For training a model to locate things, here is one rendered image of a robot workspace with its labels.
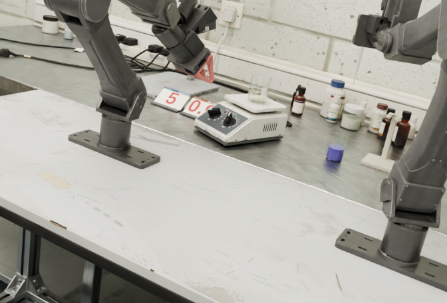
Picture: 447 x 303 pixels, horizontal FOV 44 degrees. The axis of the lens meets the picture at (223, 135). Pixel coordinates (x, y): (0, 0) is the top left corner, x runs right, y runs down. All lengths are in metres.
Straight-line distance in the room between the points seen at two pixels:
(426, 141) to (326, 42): 1.00
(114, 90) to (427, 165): 0.59
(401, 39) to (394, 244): 0.35
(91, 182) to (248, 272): 0.35
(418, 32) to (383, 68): 0.82
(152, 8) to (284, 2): 0.83
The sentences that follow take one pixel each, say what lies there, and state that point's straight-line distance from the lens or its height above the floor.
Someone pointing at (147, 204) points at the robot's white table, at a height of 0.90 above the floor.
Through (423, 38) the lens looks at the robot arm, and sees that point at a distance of 0.96.
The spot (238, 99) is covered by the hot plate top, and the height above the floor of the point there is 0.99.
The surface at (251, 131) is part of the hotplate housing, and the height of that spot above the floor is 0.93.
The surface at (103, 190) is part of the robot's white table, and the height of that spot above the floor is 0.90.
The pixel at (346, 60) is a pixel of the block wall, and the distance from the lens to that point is 1.81.
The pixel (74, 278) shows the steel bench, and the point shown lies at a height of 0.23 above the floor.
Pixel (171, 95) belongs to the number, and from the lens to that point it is 1.54.
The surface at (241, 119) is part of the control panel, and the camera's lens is 1.32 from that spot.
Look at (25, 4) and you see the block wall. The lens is 2.58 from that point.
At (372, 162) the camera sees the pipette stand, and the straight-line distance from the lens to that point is 1.39.
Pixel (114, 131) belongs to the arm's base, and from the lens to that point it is 1.13.
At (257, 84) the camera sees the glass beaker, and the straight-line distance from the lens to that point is 1.36.
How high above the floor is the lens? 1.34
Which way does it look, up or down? 19 degrees down
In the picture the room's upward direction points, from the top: 10 degrees clockwise
